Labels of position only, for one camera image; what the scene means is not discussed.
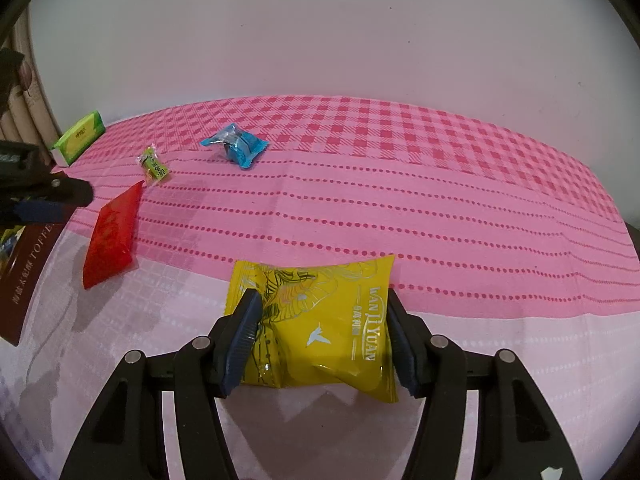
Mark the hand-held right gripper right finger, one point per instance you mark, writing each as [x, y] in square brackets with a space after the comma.
[407, 360]

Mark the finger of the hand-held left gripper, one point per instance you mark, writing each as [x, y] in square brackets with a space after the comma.
[42, 211]
[70, 190]

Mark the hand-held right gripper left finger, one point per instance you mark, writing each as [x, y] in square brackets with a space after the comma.
[241, 355]

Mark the red snack packet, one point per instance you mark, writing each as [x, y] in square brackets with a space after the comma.
[112, 235]

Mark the maroon gold-rimmed toffee box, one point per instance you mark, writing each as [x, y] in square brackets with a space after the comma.
[27, 280]

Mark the yellow snack packet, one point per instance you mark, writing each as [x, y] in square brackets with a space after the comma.
[320, 330]

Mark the green tissue pack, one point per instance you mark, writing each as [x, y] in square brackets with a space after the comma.
[79, 137]

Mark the small green candy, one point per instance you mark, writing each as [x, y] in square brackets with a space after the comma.
[154, 165]

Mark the pink checked cloth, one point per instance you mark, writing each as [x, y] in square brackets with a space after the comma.
[400, 200]

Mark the blue wrapped candy packet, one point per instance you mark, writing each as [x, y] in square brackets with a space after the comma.
[235, 142]

